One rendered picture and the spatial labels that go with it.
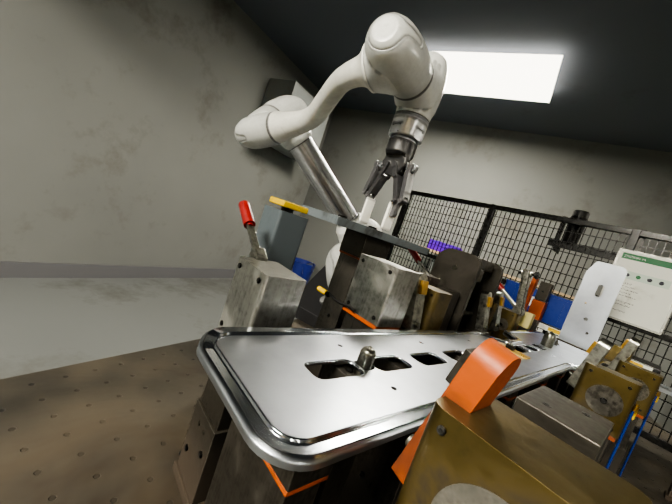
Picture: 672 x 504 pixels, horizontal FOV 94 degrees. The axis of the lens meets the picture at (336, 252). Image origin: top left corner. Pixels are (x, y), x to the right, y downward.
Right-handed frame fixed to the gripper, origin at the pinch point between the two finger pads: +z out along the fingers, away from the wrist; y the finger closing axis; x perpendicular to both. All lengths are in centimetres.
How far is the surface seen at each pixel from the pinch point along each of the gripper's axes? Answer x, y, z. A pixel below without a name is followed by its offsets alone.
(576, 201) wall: 332, -68, -99
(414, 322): -0.7, 22.5, 19.2
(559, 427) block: -15, 53, 17
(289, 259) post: -24.5, 5.9, 15.0
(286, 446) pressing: -43, 45, 20
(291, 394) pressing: -41, 40, 20
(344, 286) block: -5.1, 2.9, 19.3
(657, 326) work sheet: 127, 44, 2
